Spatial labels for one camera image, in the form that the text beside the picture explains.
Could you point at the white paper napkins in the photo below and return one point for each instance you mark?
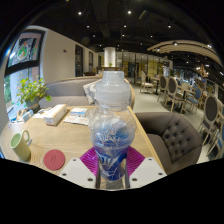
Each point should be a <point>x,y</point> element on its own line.
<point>76,120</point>

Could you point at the clear blue-labelled drink bottle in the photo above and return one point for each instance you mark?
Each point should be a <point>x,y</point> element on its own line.
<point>111,133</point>

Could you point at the small white blue packet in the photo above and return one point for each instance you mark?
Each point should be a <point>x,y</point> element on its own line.
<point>78,112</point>

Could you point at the pale green ceramic mug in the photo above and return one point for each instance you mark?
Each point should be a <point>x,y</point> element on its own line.
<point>20,146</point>

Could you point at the grey curved sofa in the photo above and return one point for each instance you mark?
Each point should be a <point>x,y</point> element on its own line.
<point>65,88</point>

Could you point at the grey white chevron cushion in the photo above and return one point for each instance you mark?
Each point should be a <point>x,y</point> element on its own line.
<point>90,92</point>

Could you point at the dark framed wall poster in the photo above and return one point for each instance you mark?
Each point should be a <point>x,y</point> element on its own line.
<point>25,50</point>

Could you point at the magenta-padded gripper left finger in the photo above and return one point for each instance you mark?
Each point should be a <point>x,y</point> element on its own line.
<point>80,171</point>

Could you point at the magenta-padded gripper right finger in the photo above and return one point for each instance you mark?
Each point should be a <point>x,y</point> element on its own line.
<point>143,171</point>

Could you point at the white tissue box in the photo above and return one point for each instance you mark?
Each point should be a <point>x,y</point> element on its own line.
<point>55,114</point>

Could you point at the group of ceiling spotlights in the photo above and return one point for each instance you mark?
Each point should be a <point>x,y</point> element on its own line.
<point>129,12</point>

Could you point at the flat round red coaster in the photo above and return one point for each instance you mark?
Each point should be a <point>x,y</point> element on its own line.
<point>54,160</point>

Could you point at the dark grey tufted armchair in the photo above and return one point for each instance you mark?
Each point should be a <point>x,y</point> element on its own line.
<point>173,136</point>

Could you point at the group of dining chairs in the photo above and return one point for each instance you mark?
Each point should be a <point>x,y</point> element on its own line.
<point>171,88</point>

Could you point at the green potted plant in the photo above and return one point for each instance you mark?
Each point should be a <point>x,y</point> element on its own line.
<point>31,91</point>

